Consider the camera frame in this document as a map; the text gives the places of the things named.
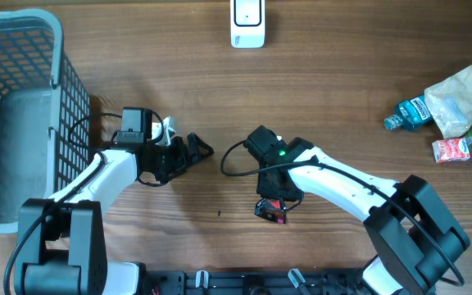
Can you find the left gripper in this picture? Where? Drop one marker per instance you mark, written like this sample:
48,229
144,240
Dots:
179,161

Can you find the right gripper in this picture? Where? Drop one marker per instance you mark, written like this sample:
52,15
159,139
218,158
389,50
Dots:
265,189

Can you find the clear bag with printed card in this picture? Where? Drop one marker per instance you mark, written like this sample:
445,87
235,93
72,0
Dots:
271,210

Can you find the blue mouthwash bottle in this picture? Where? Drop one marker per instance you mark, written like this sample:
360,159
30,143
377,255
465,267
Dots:
409,114

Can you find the small red packet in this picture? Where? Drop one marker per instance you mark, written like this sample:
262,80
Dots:
454,149

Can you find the white box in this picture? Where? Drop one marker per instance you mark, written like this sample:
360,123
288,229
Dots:
450,103

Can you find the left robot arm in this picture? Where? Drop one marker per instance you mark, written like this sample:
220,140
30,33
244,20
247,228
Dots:
61,247

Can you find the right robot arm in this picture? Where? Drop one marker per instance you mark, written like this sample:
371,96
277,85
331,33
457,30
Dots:
416,238

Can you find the white barcode scanner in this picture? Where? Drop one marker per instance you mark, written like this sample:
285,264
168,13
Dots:
247,23

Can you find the grey plastic mesh basket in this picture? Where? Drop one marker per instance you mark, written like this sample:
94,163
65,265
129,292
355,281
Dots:
41,97

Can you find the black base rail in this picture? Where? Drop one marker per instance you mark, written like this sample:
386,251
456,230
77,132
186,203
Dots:
202,282

